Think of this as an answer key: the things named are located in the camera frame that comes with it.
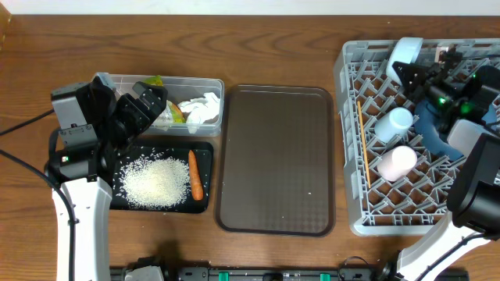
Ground dark blue plate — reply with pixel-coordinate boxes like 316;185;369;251
414;100;499;161

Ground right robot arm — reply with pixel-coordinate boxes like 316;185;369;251
377;37;499;280

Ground grey dishwasher rack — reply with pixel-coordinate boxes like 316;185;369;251
334;37;500;237

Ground pink cup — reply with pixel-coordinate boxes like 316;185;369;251
377;146;417;182

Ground orange carrot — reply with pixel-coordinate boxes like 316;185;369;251
188;151;205;201

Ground black plastic tray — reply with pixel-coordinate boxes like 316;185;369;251
111;140;213;214

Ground light blue cup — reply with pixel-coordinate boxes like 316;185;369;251
374;107;413;143

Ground brown serving tray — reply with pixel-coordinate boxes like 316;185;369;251
215;85;335;237

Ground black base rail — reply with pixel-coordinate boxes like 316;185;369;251
110;257;391;281

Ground white rice pile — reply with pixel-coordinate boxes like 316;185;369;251
117;153;190;210

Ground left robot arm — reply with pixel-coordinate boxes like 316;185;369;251
45;73;168;280

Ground yellow green snack wrapper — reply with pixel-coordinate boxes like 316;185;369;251
143;76;185;126

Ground clear plastic bin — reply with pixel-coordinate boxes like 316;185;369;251
110;74;224;137

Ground white napkin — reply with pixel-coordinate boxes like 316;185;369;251
178;92;220;134

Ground wooden chopstick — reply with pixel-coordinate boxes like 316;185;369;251
356;101;371;189

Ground light blue rice bowl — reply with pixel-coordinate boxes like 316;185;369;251
386;37;423;85

